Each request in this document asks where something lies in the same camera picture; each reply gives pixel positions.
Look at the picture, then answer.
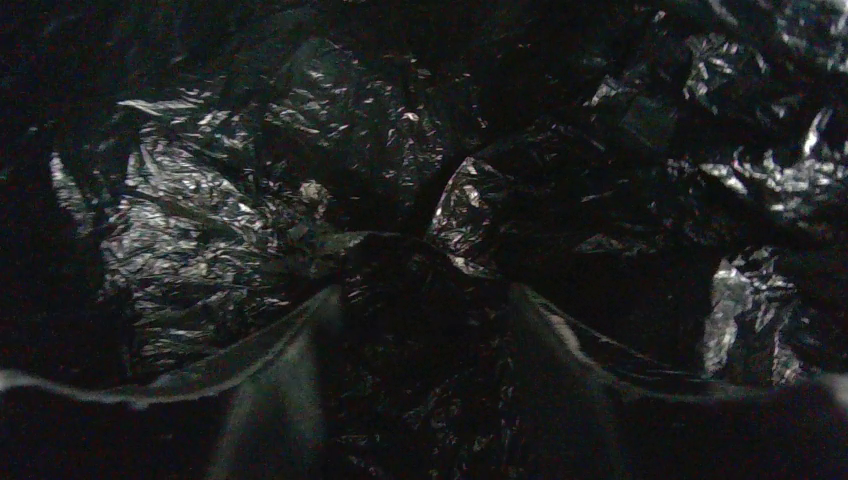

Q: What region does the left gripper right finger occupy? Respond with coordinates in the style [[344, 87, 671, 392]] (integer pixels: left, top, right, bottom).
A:
[[508, 284, 847, 479]]

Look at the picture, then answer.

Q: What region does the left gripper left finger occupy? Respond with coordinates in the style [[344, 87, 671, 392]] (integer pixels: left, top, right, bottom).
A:
[[1, 285, 341, 479]]

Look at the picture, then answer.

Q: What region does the black plastic trash bag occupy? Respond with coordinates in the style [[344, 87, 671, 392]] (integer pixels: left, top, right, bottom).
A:
[[1, 1, 847, 479]]

